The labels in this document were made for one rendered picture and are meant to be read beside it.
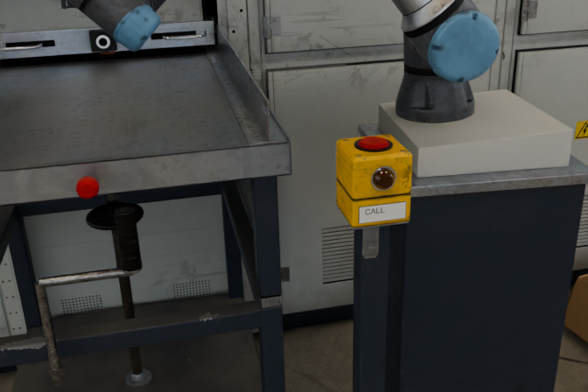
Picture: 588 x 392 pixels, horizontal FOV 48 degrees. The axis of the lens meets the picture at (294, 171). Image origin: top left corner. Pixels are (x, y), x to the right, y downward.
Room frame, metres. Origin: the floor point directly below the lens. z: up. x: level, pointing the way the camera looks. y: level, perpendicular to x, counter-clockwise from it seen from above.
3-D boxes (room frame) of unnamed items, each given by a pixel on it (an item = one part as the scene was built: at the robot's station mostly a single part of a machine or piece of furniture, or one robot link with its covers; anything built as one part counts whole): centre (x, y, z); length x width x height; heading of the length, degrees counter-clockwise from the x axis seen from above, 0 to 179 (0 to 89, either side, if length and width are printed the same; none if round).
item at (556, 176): (1.19, -0.33, 0.74); 0.35 x 0.35 x 0.02; 7
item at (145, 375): (1.24, 0.38, 0.18); 0.06 x 0.06 x 0.02
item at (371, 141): (0.80, -0.10, 0.90); 0.04 x 0.04 x 0.02
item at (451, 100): (1.24, -0.28, 0.86); 0.15 x 0.15 x 0.10
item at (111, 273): (0.89, 0.32, 0.63); 0.17 x 0.03 x 0.30; 102
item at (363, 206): (0.80, -0.10, 0.85); 0.08 x 0.08 x 0.10; 12
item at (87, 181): (0.89, 0.30, 0.82); 0.04 x 0.03 x 0.03; 12
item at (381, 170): (0.76, -0.11, 0.87); 0.03 x 0.01 x 0.03; 102
